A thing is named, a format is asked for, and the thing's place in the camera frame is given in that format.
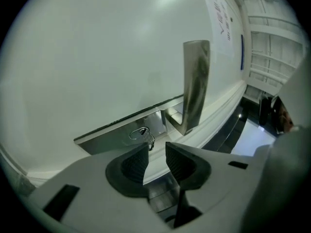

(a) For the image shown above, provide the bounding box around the key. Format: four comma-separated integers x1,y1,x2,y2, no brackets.
141,127,156,151

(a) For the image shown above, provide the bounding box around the paper sign with red print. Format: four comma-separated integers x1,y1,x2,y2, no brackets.
199,0,236,58

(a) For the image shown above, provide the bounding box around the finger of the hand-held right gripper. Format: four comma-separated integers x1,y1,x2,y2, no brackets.
242,54,311,233

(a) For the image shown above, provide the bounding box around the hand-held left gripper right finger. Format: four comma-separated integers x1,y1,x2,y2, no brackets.
165,141,268,233

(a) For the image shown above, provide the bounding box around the white door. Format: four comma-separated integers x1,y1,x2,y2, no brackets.
0,0,244,178

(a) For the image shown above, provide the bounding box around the dark marble plinth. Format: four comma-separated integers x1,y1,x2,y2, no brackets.
9,172,37,195

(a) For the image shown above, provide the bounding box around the small blue wall plate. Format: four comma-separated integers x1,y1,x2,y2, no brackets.
240,33,245,71

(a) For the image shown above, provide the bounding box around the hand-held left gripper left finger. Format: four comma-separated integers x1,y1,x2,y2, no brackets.
27,143,176,233

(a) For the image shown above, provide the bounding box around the brushed metal lever handle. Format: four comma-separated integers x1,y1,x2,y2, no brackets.
166,40,211,136

